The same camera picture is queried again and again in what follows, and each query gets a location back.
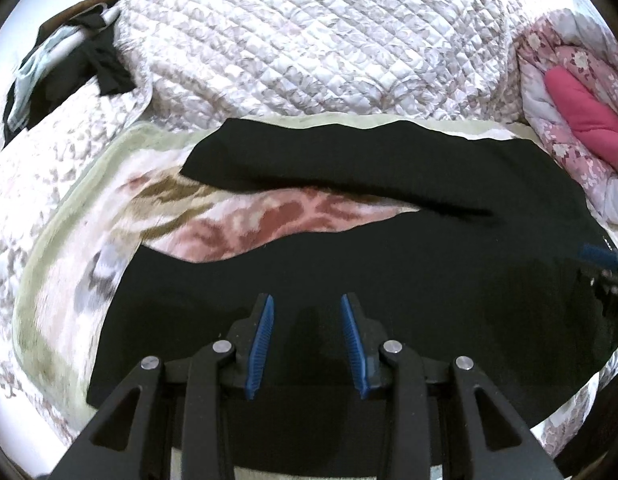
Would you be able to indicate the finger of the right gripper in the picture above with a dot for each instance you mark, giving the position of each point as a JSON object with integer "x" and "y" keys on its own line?
{"x": 603, "y": 257}

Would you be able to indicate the black pants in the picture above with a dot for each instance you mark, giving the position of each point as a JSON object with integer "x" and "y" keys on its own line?
{"x": 486, "y": 263}

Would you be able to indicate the dark clothes pile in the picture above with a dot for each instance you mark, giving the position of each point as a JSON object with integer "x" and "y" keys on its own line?
{"x": 71, "y": 48}

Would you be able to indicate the pink floral comforter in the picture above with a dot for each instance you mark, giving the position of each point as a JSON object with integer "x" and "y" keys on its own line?
{"x": 590, "y": 53}

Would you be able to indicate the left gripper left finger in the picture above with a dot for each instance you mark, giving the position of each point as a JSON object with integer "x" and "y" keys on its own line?
{"x": 250, "y": 338}

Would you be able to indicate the white quilted floral bedspread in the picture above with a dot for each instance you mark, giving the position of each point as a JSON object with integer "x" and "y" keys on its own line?
{"x": 447, "y": 64}

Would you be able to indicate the magenta pillow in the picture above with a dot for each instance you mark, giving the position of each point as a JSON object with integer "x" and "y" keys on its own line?
{"x": 593, "y": 123}

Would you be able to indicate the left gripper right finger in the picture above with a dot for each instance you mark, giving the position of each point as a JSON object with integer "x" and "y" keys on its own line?
{"x": 363, "y": 339}

